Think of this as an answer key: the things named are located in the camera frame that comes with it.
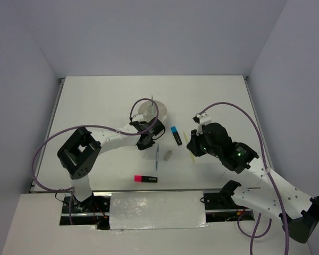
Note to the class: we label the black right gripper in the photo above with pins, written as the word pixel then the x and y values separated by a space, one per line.
pixel 192 145

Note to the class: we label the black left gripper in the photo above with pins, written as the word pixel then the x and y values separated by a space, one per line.
pixel 143 147

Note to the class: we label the blue clear pen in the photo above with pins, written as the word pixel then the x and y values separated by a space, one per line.
pixel 157 157

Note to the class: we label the yellow clear pen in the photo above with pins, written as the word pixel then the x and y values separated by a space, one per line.
pixel 190 153

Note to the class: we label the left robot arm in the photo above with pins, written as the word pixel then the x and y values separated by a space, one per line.
pixel 80 151

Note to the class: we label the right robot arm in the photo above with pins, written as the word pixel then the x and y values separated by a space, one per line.
pixel 254 186

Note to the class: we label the grey eraser block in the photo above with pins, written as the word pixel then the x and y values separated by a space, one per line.
pixel 167 155

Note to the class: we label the blue capped black highlighter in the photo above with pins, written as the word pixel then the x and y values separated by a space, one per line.
pixel 176 135

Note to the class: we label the white round compartment organizer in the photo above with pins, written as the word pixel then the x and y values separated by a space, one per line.
pixel 148 110

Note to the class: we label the pink capped black highlighter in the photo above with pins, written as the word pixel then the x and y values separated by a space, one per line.
pixel 145 179

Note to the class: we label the silver foil taped panel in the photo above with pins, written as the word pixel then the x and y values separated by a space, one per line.
pixel 157 210

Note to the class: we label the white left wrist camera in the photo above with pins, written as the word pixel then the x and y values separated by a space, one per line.
pixel 138 117

